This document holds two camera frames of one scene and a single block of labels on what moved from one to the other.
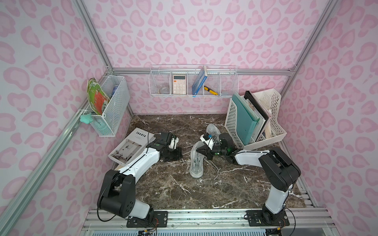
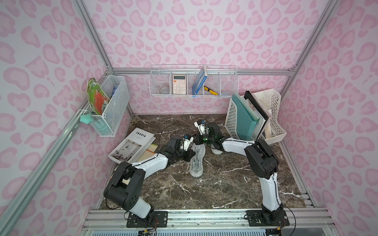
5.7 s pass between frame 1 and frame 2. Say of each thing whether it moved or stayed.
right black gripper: moved
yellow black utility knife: stayed
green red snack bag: stayed
